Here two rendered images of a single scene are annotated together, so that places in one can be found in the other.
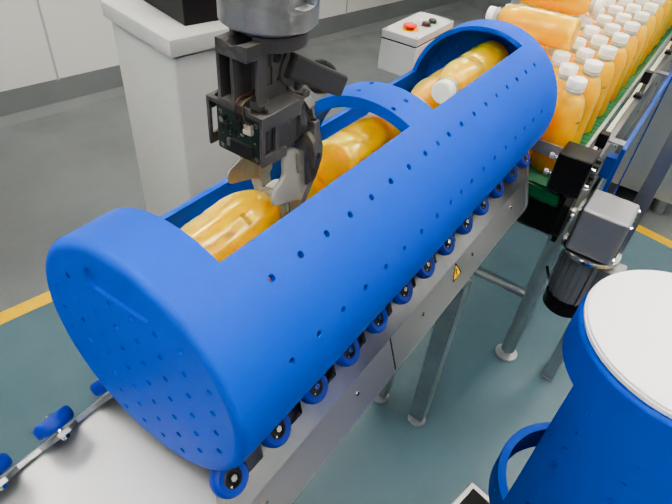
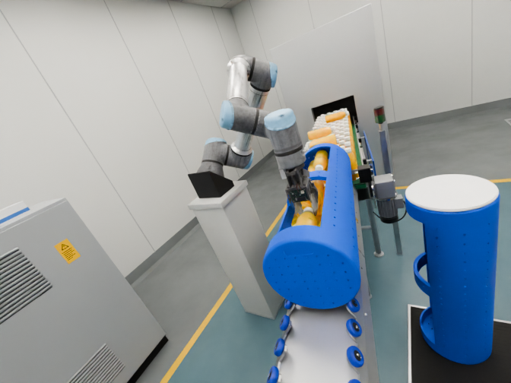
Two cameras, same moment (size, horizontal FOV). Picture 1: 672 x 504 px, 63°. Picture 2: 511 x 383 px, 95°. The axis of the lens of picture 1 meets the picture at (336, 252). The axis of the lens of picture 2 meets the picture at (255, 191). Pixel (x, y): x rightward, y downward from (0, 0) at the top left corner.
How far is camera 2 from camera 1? 0.36 m
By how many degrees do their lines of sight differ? 19
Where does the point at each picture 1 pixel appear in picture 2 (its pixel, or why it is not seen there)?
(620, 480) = (462, 243)
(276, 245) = (328, 217)
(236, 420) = (355, 267)
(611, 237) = (390, 187)
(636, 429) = (454, 222)
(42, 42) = (145, 241)
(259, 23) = (296, 163)
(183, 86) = (228, 216)
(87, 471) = (305, 333)
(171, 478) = (333, 319)
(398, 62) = not seen: hidden behind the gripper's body
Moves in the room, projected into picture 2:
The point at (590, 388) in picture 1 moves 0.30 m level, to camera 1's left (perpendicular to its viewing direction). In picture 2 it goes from (430, 219) to (359, 252)
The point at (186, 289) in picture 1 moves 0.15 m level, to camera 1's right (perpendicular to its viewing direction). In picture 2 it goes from (320, 235) to (369, 213)
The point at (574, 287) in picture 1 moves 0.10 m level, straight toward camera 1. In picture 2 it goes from (389, 210) to (392, 219)
